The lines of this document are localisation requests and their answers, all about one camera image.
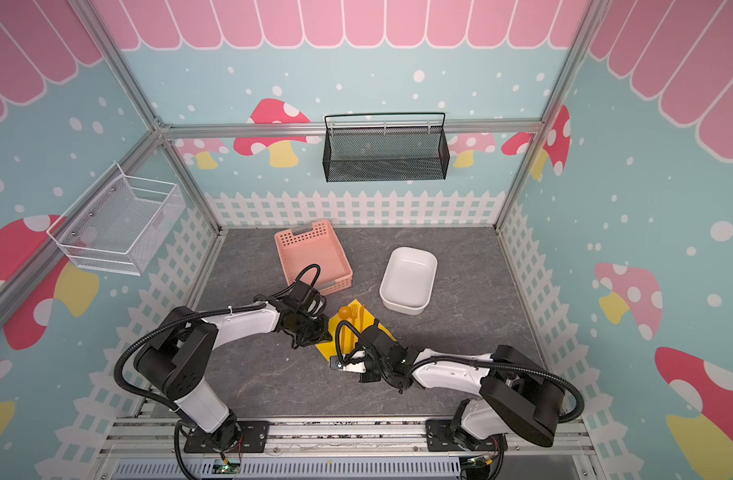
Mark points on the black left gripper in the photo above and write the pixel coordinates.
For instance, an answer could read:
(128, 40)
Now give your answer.
(319, 319)

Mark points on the yellow paper napkin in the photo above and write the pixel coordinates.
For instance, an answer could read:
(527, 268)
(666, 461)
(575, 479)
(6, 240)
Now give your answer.
(347, 338)

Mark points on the yellow plastic fork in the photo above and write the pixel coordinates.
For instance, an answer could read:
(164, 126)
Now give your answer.
(360, 321)

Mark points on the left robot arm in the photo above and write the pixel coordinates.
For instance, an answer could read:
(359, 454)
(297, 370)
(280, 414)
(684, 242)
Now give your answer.
(168, 364)

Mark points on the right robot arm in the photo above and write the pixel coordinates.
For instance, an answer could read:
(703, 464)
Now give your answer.
(511, 394)

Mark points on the pink perforated basket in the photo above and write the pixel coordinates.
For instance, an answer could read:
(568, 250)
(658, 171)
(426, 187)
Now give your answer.
(315, 243)

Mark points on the white plastic tray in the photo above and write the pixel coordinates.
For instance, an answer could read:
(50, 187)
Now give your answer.
(409, 280)

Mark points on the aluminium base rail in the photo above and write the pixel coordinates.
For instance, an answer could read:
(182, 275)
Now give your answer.
(342, 448)

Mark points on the black wire wall basket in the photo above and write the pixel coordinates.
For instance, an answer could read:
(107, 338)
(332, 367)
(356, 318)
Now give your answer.
(386, 147)

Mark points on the white wire wall basket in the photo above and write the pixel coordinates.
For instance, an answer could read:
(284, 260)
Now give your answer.
(119, 225)

